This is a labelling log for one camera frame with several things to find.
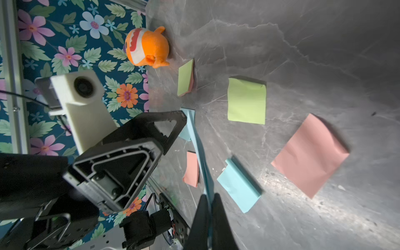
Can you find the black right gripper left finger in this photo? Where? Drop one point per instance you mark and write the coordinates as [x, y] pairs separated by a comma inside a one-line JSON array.
[[198, 236]]

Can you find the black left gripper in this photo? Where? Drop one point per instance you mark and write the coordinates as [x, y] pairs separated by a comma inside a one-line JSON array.
[[39, 193]]

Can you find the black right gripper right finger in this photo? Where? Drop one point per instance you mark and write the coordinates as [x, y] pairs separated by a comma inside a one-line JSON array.
[[222, 237]]

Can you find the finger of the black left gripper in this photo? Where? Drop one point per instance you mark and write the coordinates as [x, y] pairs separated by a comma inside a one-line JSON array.
[[143, 126]]

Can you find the small blue memo pad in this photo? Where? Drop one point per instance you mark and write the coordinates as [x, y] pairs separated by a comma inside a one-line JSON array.
[[240, 184]]

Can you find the small pink memo pad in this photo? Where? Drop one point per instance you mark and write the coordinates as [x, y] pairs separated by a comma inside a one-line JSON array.
[[191, 176]]

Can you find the green memo pad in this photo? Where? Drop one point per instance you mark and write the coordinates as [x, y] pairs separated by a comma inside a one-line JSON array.
[[185, 78]]

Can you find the torn green memo page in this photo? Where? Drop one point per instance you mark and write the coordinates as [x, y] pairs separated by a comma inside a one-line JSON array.
[[247, 100]]

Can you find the torn pink memo page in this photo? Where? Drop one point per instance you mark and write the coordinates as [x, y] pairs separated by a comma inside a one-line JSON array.
[[311, 156]]

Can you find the torn blue memo page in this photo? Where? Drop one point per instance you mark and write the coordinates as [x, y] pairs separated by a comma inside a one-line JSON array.
[[184, 134]]

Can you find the orange clownfish plush toy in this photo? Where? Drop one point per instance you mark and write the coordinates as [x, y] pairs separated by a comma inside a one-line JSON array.
[[147, 48]]

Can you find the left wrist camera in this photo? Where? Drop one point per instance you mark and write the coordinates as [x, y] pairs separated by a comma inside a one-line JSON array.
[[78, 96]]

